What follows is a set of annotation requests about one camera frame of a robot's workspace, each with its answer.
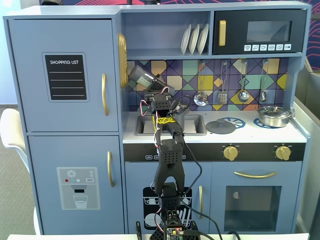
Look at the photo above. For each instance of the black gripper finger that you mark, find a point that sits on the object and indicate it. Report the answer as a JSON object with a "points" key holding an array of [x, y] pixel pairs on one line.
{"points": [[160, 78], [152, 88]]}

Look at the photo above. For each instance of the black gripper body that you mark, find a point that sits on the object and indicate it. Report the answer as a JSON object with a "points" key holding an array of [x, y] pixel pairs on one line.
{"points": [[160, 86]]}

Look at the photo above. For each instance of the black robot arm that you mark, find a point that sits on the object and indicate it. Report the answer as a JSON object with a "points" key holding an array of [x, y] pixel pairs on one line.
{"points": [[170, 160]]}

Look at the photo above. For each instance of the yellow black patterned band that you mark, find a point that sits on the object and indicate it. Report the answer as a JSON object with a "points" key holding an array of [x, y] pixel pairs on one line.
{"points": [[165, 120]]}

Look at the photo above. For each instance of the gold ribbed oval fixture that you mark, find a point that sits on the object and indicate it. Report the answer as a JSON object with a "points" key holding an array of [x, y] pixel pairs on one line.
{"points": [[122, 60]]}

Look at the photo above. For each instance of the steel skimmer spoon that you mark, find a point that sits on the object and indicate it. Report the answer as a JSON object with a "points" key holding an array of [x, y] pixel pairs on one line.
{"points": [[200, 98]]}

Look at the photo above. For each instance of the white toy plate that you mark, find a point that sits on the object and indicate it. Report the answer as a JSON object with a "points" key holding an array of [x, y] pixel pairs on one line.
{"points": [[194, 40], [185, 40], [203, 38]]}

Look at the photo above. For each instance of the blue wooden toy kitchen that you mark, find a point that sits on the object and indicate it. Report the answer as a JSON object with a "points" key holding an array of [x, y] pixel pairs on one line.
{"points": [[162, 32]]}

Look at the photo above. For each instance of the gray sink basin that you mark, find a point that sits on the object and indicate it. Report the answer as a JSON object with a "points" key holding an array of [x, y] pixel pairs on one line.
{"points": [[197, 125]]}

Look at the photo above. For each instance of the steel slotted spatula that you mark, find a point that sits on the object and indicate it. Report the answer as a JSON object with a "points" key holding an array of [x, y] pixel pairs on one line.
{"points": [[222, 98]]}

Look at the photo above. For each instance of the gray round pot lid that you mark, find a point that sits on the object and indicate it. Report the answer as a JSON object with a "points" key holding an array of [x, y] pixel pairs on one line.
{"points": [[220, 127]]}

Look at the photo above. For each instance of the steel ladle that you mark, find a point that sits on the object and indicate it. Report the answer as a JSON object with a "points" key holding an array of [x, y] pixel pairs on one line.
{"points": [[243, 96]]}

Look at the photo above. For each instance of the blue dishwasher door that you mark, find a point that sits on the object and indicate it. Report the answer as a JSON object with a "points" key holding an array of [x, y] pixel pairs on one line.
{"points": [[135, 180]]}

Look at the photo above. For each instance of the black toy microwave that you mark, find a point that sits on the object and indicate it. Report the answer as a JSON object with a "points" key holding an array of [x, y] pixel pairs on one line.
{"points": [[237, 37]]}

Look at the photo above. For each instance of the gold stove knob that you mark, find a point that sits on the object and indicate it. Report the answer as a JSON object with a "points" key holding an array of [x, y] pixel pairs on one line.
{"points": [[283, 152], [230, 153]]}

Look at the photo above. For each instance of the blue oven door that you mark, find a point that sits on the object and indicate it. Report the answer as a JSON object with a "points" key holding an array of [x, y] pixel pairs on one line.
{"points": [[220, 180]]}

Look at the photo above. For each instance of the stainless steel pot with lid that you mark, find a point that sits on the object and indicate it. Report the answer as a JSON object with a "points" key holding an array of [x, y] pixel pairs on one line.
{"points": [[273, 117]]}

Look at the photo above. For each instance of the fridge door with shopping list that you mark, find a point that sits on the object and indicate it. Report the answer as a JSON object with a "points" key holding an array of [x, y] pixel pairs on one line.
{"points": [[30, 75]]}

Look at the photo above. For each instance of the freezer door with ice dispenser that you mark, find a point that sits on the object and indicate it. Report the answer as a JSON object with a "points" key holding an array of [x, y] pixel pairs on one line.
{"points": [[45, 162]]}

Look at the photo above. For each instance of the robot controller board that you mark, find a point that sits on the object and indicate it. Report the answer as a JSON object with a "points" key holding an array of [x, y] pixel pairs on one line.
{"points": [[173, 231]]}

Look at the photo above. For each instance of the white plastic chair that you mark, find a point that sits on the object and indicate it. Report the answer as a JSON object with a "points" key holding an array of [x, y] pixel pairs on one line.
{"points": [[10, 130]]}

